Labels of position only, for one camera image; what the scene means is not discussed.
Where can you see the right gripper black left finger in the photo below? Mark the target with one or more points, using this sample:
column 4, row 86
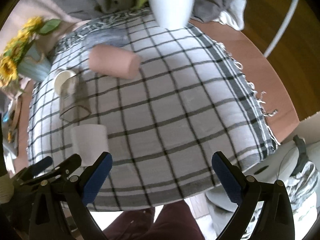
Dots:
column 47, row 218

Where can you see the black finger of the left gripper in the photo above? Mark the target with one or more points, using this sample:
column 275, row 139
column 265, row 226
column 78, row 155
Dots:
column 39, row 167
column 42, row 183

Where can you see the pink cup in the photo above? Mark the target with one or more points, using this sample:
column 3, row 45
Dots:
column 113, row 61

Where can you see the pink curtain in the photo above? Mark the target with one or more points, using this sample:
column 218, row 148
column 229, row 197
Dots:
column 26, row 9

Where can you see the smoky square glass cup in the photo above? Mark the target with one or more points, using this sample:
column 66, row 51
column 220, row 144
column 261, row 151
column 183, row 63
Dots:
column 74, row 102

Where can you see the white plastic cup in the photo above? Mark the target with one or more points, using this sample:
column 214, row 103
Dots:
column 89, row 141

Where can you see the white lamp pole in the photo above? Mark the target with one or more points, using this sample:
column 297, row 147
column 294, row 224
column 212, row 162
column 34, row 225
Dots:
column 285, row 23

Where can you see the plaid patterned paper cup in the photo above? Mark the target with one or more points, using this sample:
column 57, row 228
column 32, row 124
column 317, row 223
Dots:
column 61, row 76

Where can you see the sunflower bouquet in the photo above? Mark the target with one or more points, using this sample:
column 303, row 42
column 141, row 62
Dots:
column 17, row 47

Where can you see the clear blue plastic cup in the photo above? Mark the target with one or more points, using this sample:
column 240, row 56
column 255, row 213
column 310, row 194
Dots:
column 112, row 37

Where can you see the light blue ribbed vase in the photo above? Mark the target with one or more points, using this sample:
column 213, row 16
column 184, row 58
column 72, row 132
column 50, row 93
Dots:
column 35, row 64

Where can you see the round wooden tray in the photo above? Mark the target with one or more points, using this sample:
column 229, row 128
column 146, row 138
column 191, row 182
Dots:
column 14, row 113

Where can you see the white plant pot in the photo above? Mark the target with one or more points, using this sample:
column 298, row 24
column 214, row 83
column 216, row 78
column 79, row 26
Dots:
column 172, row 14

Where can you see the checkered grey white tablecloth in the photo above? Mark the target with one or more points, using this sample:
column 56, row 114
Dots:
column 189, row 100

